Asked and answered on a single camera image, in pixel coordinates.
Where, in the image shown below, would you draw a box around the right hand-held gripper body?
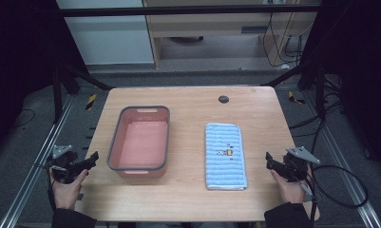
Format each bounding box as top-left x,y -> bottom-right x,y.
282,145 -> 321,183

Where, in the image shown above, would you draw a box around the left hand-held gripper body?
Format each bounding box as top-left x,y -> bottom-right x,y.
42,144 -> 87,185

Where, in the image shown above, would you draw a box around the blue striped towel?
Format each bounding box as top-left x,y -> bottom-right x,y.
203,122 -> 249,192

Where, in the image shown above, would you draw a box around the pink plastic basin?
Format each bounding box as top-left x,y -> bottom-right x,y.
106,104 -> 171,180

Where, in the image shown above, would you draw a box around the person's right hand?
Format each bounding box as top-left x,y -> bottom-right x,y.
270,164 -> 314,205

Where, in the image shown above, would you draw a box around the person's left hand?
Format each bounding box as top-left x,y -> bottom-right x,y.
49,168 -> 89,211

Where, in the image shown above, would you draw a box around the yellow black striped tape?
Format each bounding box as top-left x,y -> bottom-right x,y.
85,93 -> 98,111
287,90 -> 307,105

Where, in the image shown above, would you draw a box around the black metal stand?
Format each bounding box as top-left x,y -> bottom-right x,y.
259,59 -> 328,122
50,61 -> 116,125

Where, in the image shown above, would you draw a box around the white cabinet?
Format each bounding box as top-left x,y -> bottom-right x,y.
55,0 -> 156,67

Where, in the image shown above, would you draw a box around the wooden shelf unit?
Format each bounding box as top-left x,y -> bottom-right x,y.
142,0 -> 323,69

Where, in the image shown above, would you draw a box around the black horizontal bar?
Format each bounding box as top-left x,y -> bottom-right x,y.
59,4 -> 321,18

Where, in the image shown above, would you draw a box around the metal floor rail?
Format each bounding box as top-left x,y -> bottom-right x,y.
0,94 -> 76,228
299,90 -> 381,228

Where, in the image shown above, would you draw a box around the grey cable plug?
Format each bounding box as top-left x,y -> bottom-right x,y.
299,182 -> 318,203

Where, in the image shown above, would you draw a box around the black floor cables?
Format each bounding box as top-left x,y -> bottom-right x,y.
287,75 -> 348,155

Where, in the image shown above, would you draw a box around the thin black floor cable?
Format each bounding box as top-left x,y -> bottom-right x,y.
11,107 -> 37,129

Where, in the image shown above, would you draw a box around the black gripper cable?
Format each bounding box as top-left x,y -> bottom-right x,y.
306,164 -> 370,228

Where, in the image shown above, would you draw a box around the bundle of hanging black cables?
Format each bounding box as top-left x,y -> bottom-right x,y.
261,11 -> 307,68

